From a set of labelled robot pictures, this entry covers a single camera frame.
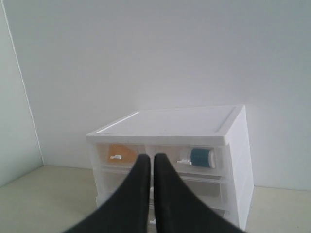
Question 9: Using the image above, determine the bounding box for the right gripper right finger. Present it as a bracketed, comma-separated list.
[154, 153, 241, 233]

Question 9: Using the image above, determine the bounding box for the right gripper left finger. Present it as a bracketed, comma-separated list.
[65, 154, 151, 233]

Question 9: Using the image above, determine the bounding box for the small drawer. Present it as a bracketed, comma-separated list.
[96, 144, 146, 165]
[146, 145, 224, 176]

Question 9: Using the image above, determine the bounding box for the teal label pill bottle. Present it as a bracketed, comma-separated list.
[177, 148, 216, 169]

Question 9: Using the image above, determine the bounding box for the yellow cheese block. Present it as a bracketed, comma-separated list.
[107, 144, 137, 164]

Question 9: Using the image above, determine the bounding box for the middle wide clear drawer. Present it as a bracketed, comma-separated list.
[96, 169, 230, 211]

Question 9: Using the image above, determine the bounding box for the wide clear drawer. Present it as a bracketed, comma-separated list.
[96, 169, 230, 211]
[147, 205, 230, 232]

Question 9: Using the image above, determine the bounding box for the bottom wide clear drawer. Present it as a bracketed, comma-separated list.
[147, 205, 230, 232]

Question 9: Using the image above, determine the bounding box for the white plastic drawer cabinet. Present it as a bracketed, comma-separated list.
[86, 105, 254, 230]

